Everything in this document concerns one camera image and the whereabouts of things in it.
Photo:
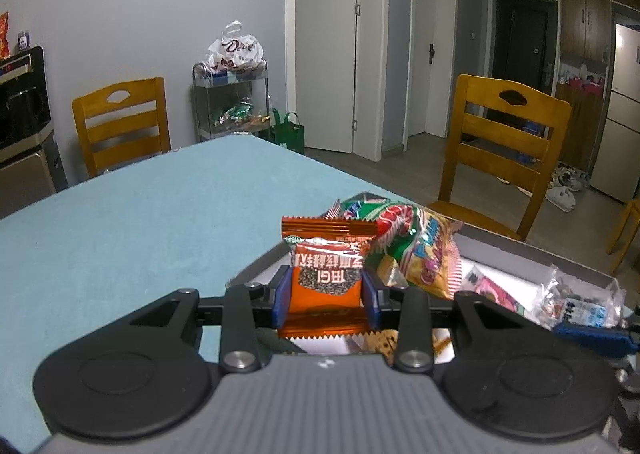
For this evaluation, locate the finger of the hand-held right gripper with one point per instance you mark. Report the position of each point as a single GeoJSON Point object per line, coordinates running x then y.
{"type": "Point", "coordinates": [592, 336]}

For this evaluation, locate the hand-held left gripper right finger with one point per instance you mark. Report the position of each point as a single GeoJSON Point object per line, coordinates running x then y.
{"type": "Point", "coordinates": [371, 299]}

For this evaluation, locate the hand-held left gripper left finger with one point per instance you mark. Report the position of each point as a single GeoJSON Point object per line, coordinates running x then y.
{"type": "Point", "coordinates": [280, 298]}

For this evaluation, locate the clear melon seed packet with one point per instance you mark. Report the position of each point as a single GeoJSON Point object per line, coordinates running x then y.
{"type": "Point", "coordinates": [575, 301]}

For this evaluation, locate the orange snack packet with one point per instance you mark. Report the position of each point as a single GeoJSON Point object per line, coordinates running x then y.
{"type": "Point", "coordinates": [325, 279]}

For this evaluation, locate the grey metal tray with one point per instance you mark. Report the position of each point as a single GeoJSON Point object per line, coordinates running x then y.
{"type": "Point", "coordinates": [500, 244]}

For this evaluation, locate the cookie packet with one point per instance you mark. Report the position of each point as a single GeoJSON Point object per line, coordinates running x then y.
{"type": "Point", "coordinates": [381, 345]}

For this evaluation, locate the green snack bag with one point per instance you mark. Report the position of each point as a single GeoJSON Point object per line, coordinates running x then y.
{"type": "Point", "coordinates": [415, 244]}

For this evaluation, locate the pink snack packet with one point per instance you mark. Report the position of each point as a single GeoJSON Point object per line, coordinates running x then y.
{"type": "Point", "coordinates": [495, 290]}

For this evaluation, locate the white slippers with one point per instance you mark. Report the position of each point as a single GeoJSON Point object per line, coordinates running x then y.
{"type": "Point", "coordinates": [562, 198]}

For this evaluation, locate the green tote bag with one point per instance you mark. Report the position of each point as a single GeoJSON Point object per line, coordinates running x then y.
{"type": "Point", "coordinates": [289, 132]}

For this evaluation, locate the wooden slat-back chair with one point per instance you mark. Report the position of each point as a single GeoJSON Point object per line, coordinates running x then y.
{"type": "Point", "coordinates": [500, 154]}
{"type": "Point", "coordinates": [122, 124]}

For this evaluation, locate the metal trolley rack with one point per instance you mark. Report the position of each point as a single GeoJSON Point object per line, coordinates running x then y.
{"type": "Point", "coordinates": [232, 104]}

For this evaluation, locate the white refrigerator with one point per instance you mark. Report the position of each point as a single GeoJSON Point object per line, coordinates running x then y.
{"type": "Point", "coordinates": [622, 114]}

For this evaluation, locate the white printed plastic bag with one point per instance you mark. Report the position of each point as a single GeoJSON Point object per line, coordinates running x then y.
{"type": "Point", "coordinates": [235, 52]}

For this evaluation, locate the white closed door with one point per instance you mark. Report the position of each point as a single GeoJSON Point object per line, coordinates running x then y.
{"type": "Point", "coordinates": [432, 49]}

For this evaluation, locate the white open door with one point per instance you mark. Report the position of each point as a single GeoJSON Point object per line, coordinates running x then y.
{"type": "Point", "coordinates": [325, 44]}

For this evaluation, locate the grey cabinet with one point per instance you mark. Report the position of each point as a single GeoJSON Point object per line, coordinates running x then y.
{"type": "Point", "coordinates": [25, 179]}

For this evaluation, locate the dark entrance door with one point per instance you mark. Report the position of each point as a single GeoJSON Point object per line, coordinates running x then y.
{"type": "Point", "coordinates": [522, 44]}

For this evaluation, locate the black countertop appliance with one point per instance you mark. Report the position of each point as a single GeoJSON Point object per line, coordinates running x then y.
{"type": "Point", "coordinates": [22, 99]}

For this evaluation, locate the dark wooden cabinet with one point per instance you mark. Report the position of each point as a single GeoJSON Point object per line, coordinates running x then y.
{"type": "Point", "coordinates": [585, 9]}

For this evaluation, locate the red snack bag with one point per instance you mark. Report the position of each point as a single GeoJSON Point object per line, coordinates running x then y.
{"type": "Point", "coordinates": [4, 37]}

